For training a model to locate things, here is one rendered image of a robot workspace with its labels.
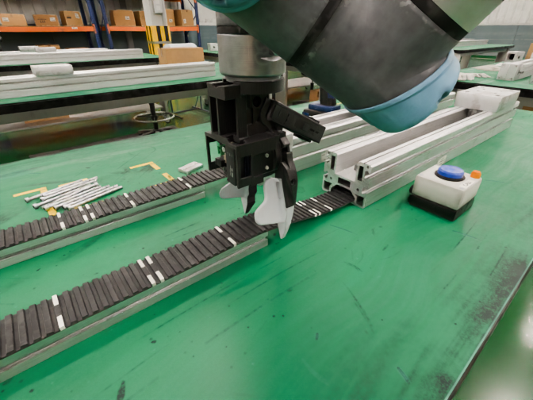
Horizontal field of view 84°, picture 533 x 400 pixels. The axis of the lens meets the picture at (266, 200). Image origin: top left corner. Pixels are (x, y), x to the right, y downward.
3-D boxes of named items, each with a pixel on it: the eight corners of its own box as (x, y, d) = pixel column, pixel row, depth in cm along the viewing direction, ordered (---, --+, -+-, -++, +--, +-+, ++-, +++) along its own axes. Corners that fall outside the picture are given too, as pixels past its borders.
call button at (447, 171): (455, 186, 50) (459, 175, 49) (431, 178, 53) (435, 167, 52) (465, 179, 52) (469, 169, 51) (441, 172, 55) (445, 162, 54)
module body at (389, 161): (363, 209, 54) (372, 166, 50) (321, 189, 60) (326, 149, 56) (508, 128, 98) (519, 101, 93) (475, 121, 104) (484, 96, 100)
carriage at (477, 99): (492, 123, 82) (502, 97, 78) (450, 115, 89) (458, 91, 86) (511, 113, 90) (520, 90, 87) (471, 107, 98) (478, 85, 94)
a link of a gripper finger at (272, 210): (254, 251, 40) (239, 185, 38) (287, 234, 43) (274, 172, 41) (269, 255, 38) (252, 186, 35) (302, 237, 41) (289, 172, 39)
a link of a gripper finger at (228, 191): (212, 209, 47) (217, 165, 41) (243, 198, 50) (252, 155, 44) (222, 223, 46) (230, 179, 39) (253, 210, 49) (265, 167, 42)
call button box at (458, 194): (452, 222, 50) (465, 189, 47) (399, 200, 57) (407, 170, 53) (471, 206, 54) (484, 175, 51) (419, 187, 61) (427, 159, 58)
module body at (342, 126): (291, 174, 67) (293, 137, 62) (263, 161, 73) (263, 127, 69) (448, 116, 110) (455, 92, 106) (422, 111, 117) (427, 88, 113)
